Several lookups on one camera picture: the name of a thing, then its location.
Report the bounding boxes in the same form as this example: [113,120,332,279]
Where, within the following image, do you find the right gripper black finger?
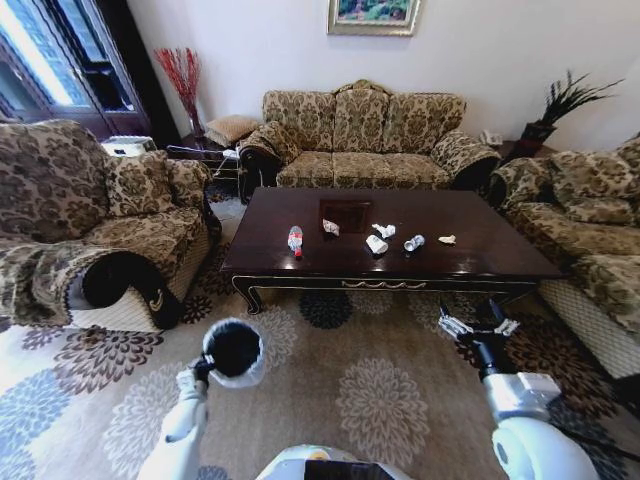
[487,298,521,337]
[437,298,471,344]

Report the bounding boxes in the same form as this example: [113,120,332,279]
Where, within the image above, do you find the black trash bin white liner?
[202,318,265,391]

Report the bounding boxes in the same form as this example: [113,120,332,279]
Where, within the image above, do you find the dark wooden coffee table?
[219,187,569,316]

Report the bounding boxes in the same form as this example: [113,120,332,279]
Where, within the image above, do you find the flower patterned rug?
[0,199,640,480]

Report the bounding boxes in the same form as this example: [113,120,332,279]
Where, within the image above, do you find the white robot front shell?
[254,443,401,480]

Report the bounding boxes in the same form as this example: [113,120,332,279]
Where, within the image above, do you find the plastic bottle red cap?
[287,225,306,260]

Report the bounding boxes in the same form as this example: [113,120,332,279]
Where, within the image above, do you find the floral square cushion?
[103,149,174,219]

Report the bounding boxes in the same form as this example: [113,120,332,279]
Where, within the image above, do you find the potted dark spiky plant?
[519,69,626,151]

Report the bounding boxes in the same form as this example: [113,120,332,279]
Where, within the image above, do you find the floral three-seat sofa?
[238,79,503,204]

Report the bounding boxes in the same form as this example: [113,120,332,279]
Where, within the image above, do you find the floral armchair with cushion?
[0,119,224,334]

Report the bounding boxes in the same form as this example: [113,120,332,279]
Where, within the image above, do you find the white box appliance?
[101,135,156,157]

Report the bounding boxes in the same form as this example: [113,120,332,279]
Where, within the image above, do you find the tan quilted cushion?
[205,114,261,146]

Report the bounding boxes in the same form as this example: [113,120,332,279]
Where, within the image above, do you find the vase with red twigs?
[153,47,207,140]

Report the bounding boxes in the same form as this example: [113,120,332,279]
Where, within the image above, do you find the gold framed painting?
[326,0,422,37]

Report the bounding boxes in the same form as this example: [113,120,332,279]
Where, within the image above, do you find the metal wire rack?
[165,143,241,181]

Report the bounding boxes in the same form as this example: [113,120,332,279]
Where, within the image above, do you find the dark wooden window frame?
[0,0,151,141]

